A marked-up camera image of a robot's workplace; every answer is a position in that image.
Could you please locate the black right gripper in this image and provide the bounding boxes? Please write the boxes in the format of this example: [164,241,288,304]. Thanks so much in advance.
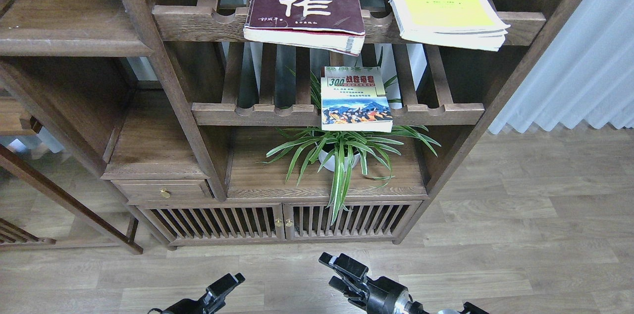
[318,252,411,314]

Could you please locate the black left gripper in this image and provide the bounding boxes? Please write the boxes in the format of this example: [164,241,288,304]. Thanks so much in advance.
[148,273,246,314]

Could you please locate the green cover picture book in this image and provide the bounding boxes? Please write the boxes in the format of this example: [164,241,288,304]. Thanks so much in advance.
[320,66,393,133]

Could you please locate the brass drawer knob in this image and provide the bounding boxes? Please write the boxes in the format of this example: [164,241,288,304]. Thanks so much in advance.
[160,188,171,199]

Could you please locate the white plant pot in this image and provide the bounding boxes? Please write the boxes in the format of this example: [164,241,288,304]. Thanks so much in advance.
[317,147,361,172]

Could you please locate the green spider plant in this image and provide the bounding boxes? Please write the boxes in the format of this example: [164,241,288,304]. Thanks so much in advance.
[262,47,441,225]

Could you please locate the dark wooden bookshelf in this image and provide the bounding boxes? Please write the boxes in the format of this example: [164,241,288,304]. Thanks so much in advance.
[1,0,582,249]

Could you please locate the maroon book white characters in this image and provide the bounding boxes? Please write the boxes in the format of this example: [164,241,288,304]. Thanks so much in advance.
[244,0,366,56]

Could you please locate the yellow green cover book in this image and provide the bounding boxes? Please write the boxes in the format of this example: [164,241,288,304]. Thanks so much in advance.
[389,0,509,52]

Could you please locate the white pleated curtain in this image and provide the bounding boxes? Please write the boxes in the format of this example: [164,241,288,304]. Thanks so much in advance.
[489,0,634,134]

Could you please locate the dark wooden chair frame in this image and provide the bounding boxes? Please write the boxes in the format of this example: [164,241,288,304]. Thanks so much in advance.
[0,146,143,255]

